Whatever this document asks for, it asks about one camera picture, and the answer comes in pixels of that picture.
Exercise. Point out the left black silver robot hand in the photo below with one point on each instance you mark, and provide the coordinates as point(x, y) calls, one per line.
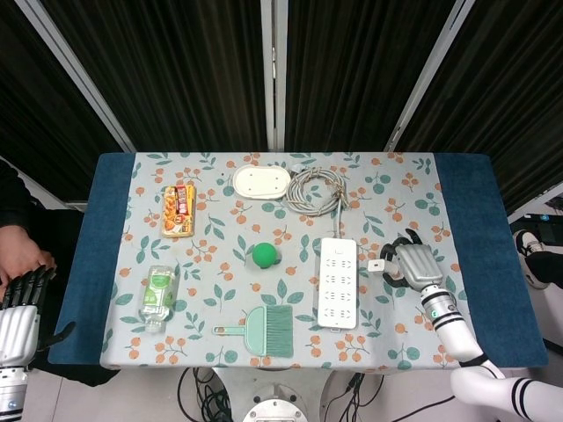
point(17, 329)

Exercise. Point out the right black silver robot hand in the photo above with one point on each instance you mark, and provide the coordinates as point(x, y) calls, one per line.
point(418, 264)

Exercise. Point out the white power adapter cube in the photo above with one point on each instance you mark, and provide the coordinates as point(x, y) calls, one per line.
point(377, 265)

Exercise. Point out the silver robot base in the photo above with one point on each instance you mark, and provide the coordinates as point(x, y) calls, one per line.
point(275, 404)

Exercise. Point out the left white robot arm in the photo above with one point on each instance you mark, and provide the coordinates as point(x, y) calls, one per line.
point(11, 391)

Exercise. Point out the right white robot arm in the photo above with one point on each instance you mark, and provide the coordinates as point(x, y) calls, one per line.
point(453, 334)

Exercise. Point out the bystander bare hand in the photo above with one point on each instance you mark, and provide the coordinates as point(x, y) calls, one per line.
point(19, 255)

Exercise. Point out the white power strip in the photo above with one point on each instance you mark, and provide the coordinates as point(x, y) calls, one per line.
point(336, 285)

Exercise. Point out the green hand brush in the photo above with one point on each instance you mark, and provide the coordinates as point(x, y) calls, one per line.
point(259, 329)

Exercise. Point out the floral print tablecloth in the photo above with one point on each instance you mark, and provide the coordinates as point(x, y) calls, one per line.
point(396, 198)

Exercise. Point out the white black sneaker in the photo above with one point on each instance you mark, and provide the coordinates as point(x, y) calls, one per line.
point(528, 246)

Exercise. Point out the black trouser leg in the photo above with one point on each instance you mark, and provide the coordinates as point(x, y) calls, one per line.
point(547, 264)

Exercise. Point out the bystander black clothing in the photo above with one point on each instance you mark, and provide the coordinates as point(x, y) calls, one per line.
point(13, 198)

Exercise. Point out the black device blue light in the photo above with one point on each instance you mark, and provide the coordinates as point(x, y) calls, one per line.
point(550, 228)

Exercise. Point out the blue table cover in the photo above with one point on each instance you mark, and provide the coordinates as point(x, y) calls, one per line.
point(105, 220)

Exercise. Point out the clear bottle green label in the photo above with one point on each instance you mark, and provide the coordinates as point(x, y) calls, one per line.
point(159, 294)

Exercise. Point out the green ball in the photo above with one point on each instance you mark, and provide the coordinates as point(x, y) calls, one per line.
point(264, 255)

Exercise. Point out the white oval tray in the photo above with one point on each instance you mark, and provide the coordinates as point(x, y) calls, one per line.
point(261, 182)

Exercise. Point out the yellow snack box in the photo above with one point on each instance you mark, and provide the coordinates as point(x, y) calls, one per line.
point(178, 211)

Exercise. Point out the black curtain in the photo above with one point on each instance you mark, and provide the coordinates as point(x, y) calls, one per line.
point(176, 66)

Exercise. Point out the white metal frame post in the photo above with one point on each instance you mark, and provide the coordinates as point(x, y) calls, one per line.
point(273, 74)
point(429, 74)
point(79, 74)

